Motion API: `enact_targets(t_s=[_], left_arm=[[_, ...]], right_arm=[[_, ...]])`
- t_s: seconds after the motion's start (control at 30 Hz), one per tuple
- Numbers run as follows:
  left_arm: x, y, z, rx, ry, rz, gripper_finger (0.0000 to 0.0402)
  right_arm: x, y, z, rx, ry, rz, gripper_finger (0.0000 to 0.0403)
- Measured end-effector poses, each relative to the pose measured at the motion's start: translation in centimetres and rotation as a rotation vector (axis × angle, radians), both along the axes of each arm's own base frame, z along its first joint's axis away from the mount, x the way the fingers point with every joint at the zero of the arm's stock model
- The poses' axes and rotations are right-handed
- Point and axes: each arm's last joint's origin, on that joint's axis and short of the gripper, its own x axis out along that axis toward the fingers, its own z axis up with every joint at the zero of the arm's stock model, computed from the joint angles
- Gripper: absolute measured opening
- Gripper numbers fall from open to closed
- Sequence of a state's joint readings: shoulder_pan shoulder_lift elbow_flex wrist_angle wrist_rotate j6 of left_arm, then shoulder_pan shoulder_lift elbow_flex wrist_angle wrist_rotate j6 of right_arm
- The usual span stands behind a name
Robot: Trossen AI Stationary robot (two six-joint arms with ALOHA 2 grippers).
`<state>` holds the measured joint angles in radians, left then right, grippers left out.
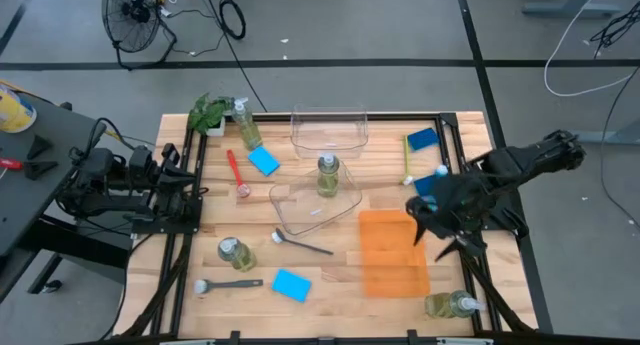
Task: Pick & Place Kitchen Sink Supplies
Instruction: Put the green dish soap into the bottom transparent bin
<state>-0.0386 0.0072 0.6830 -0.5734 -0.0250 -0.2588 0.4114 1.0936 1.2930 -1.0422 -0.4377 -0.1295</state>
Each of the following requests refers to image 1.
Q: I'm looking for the clear plastic bin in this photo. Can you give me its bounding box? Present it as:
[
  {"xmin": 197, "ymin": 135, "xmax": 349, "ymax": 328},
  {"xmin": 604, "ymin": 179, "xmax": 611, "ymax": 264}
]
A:
[
  {"xmin": 289, "ymin": 103, "xmax": 370, "ymax": 161},
  {"xmin": 268, "ymin": 159, "xmax": 364, "ymax": 237}
]

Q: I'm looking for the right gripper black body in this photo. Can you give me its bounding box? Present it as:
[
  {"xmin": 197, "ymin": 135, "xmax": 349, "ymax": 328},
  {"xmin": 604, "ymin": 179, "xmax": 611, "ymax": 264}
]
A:
[{"xmin": 407, "ymin": 194, "xmax": 486, "ymax": 256}]

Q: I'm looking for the green plant in white pot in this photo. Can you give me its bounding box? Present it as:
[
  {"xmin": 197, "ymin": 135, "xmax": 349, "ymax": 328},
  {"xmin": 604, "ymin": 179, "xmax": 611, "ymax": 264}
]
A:
[{"xmin": 187, "ymin": 92, "xmax": 236, "ymax": 138}]

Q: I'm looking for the orange translucent mat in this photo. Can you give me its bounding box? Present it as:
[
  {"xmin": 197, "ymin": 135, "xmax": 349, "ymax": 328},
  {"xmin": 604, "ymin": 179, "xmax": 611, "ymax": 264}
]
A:
[{"xmin": 358, "ymin": 208, "xmax": 432, "ymax": 300}]

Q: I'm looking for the blue dish brush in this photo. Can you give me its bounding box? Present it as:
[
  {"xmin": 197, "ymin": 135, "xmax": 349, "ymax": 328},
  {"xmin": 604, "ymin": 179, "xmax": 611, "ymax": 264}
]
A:
[{"xmin": 422, "ymin": 163, "xmax": 450, "ymax": 212}]

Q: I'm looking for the black triangular part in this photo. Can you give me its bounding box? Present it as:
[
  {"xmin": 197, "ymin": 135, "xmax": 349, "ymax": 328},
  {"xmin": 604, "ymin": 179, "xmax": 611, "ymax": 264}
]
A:
[
  {"xmin": 25, "ymin": 134, "xmax": 54, "ymax": 161},
  {"xmin": 22, "ymin": 159, "xmax": 59, "ymax": 181}
]

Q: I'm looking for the green dish brush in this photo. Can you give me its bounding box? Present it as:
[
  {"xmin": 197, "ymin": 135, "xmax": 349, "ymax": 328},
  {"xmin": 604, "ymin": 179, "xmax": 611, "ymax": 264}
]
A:
[{"xmin": 402, "ymin": 134, "xmax": 415, "ymax": 187}]

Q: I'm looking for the grey dish brush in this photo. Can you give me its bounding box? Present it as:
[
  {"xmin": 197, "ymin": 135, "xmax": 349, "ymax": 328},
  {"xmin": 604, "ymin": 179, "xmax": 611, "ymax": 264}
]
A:
[{"xmin": 193, "ymin": 278, "xmax": 265, "ymax": 296}]

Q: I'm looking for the black floor fan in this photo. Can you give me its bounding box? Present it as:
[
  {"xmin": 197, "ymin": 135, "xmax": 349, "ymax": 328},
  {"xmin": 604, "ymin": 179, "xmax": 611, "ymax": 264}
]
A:
[{"xmin": 101, "ymin": 0, "xmax": 179, "ymax": 71}]

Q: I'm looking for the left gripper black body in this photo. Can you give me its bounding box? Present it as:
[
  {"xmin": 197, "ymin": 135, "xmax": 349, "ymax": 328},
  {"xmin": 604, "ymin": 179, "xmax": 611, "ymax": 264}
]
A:
[{"xmin": 128, "ymin": 142, "xmax": 182, "ymax": 191}]

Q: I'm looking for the yellow wipes canister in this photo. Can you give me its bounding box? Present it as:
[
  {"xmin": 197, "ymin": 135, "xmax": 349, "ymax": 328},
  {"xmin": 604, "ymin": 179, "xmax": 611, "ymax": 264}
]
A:
[{"xmin": 0, "ymin": 82, "xmax": 37, "ymax": 135}]

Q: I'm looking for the clear yellow soap pump bottle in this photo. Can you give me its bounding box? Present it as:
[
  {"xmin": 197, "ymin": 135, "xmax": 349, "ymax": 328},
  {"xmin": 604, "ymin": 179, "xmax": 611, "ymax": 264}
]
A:
[
  {"xmin": 216, "ymin": 236, "xmax": 258, "ymax": 274},
  {"xmin": 316, "ymin": 153, "xmax": 342, "ymax": 199},
  {"xmin": 424, "ymin": 289, "xmax": 487, "ymax": 320},
  {"xmin": 230, "ymin": 97, "xmax": 264, "ymax": 152}
]

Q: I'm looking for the black coiled floor cable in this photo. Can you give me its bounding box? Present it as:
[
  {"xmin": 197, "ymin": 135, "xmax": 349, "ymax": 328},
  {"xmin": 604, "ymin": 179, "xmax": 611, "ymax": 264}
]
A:
[{"xmin": 202, "ymin": 0, "xmax": 269, "ymax": 114}]

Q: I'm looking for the thin black floor cable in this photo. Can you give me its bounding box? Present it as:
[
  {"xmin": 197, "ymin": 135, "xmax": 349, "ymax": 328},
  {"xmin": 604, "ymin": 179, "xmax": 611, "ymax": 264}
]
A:
[{"xmin": 598, "ymin": 67, "xmax": 640, "ymax": 229}]

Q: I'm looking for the dark grey side table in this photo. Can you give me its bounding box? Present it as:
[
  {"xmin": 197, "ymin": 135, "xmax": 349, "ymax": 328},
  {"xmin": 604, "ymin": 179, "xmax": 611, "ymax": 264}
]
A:
[{"xmin": 0, "ymin": 82, "xmax": 132, "ymax": 306}]

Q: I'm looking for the blue sponge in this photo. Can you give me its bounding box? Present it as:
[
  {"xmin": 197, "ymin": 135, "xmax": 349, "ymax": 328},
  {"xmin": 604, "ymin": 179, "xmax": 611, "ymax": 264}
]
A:
[
  {"xmin": 413, "ymin": 173, "xmax": 441, "ymax": 197},
  {"xmin": 271, "ymin": 268, "xmax": 313, "ymax": 304},
  {"xmin": 406, "ymin": 127, "xmax": 442, "ymax": 152},
  {"xmin": 247, "ymin": 144, "xmax": 282, "ymax": 178}
]

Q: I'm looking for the tangled black cable bundle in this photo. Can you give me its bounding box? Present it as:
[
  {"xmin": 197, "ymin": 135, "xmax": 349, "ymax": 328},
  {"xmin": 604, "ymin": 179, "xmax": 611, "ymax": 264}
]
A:
[{"xmin": 588, "ymin": 0, "xmax": 640, "ymax": 54}]

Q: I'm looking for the grey desk foot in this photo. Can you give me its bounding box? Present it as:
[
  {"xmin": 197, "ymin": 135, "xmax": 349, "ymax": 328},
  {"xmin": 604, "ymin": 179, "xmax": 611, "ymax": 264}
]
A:
[
  {"xmin": 521, "ymin": 0, "xmax": 625, "ymax": 20},
  {"xmin": 561, "ymin": 115, "xmax": 640, "ymax": 146}
]

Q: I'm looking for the black thin dish brush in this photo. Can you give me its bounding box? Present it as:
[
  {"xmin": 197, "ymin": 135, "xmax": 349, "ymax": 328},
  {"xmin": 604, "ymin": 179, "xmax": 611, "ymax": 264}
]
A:
[{"xmin": 271, "ymin": 227, "xmax": 335, "ymax": 257}]

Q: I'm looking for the white floor cable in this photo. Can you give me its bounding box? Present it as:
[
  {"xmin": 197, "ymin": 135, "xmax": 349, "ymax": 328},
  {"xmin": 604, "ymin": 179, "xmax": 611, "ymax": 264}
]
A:
[{"xmin": 543, "ymin": 0, "xmax": 640, "ymax": 99}]

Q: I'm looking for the red dish brush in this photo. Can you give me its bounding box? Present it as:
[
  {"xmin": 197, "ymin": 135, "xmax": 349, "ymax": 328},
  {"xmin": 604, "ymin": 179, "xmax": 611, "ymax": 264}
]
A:
[{"xmin": 226, "ymin": 149, "xmax": 252, "ymax": 199}]

